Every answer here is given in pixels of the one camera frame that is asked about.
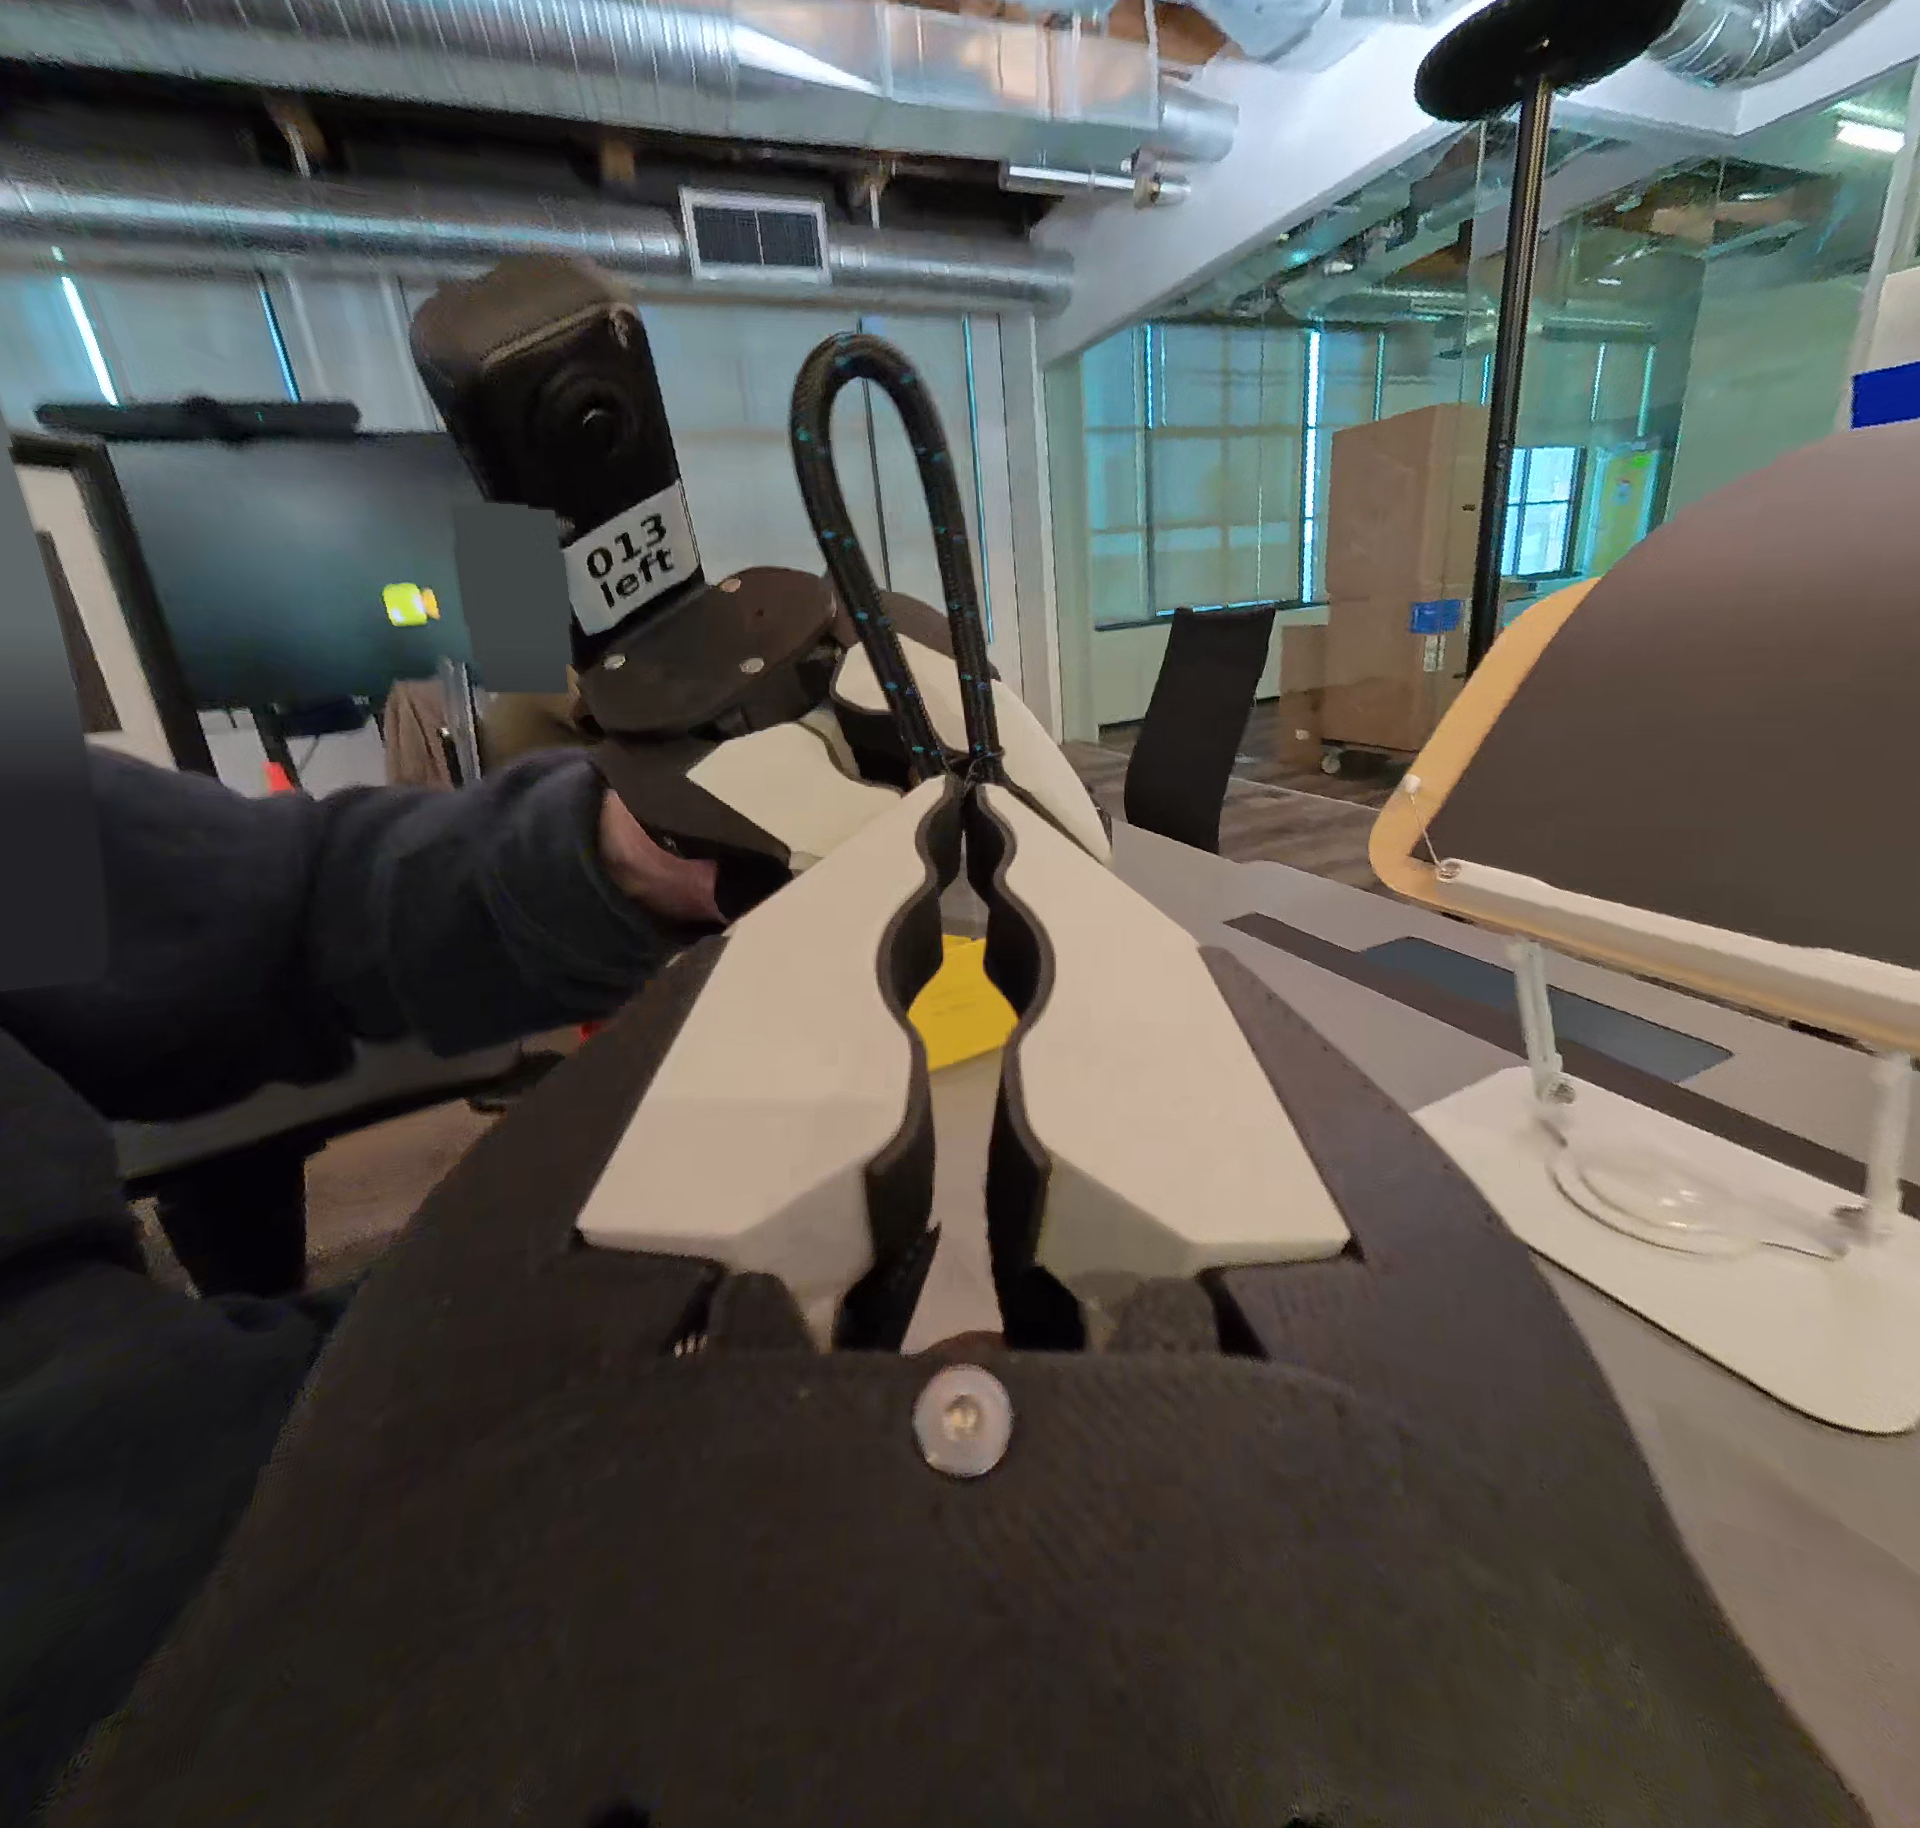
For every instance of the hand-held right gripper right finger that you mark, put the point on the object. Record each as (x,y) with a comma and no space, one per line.
(1187,1109)

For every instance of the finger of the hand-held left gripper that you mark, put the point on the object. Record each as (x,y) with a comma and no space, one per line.
(1037,764)
(796,784)

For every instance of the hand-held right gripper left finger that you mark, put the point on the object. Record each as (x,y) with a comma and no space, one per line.
(751,1109)

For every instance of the yellow plastic bin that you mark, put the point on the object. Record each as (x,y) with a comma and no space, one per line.
(961,1013)

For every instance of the dark monitor with wooden back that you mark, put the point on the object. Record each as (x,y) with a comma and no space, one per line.
(1741,718)

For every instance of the person's left hand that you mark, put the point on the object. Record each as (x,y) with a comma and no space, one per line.
(661,862)

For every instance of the black office chair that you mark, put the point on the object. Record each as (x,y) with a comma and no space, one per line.
(1201,718)

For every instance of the large black television screen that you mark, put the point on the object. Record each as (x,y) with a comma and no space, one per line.
(301,554)

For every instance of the brown cardboard box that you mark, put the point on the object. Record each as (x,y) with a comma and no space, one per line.
(1397,569)

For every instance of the black boom pole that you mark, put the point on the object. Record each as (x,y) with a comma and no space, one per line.
(1517,268)

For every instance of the metal duct pipe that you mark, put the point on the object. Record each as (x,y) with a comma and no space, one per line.
(360,225)

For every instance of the large silver air duct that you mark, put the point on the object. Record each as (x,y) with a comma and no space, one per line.
(450,15)

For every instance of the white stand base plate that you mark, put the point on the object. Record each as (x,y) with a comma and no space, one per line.
(1741,1289)

